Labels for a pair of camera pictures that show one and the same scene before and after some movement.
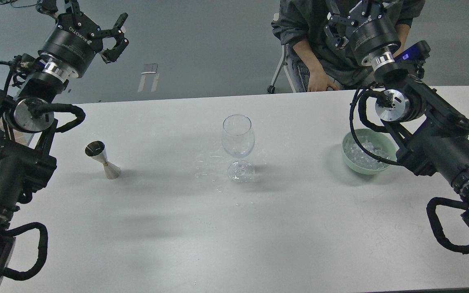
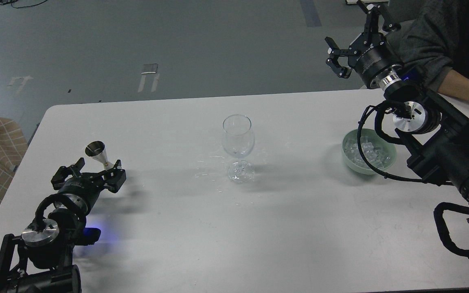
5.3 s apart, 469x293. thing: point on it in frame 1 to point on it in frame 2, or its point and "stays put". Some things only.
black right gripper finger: x=342 y=42 to x=335 y=53
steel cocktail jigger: x=97 y=149 stays put
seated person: x=319 y=65 to x=449 y=45
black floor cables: x=11 y=2 stays put
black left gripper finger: x=50 y=7 to x=64 y=173
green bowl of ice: x=378 y=143 stays put
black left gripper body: x=73 y=44 to x=83 y=189
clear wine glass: x=238 y=138 stays put
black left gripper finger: x=111 y=55 to x=115 y=178
